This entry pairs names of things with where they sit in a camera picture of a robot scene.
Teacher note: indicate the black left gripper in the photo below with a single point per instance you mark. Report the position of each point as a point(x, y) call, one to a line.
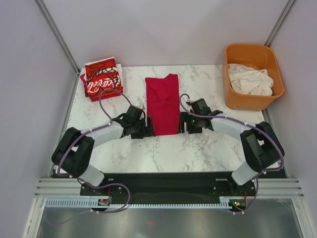
point(145, 132)

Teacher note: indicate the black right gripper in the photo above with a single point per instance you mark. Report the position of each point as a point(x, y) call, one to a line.
point(185, 117)

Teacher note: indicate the crimson red t-shirt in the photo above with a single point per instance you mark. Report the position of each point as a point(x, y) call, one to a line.
point(163, 104)

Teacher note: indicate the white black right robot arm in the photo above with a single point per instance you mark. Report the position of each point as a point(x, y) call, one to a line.
point(262, 150)

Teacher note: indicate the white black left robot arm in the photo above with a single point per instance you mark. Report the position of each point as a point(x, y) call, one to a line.
point(73, 153)

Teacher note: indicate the white crumpled cloth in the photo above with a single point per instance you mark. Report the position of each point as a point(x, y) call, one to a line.
point(249, 81)

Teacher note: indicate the red Coca-Cola folded shirt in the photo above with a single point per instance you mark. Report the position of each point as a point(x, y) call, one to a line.
point(100, 75)

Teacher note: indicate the orange plastic basket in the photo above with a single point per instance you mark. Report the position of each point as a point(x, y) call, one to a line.
point(257, 57)

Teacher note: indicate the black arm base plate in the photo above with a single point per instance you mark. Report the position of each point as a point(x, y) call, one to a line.
point(178, 198)

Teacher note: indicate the white slotted cable duct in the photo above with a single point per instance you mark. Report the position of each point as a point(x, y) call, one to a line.
point(95, 203)

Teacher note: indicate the right aluminium corner post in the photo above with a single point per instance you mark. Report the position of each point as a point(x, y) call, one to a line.
point(280, 21)

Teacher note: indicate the aluminium corner post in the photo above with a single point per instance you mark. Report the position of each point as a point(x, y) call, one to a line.
point(57, 34)
point(280, 21)

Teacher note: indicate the aluminium frame rail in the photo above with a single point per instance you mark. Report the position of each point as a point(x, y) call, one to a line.
point(267, 188)

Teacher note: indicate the left aluminium corner post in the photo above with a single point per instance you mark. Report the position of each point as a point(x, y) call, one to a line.
point(57, 34)

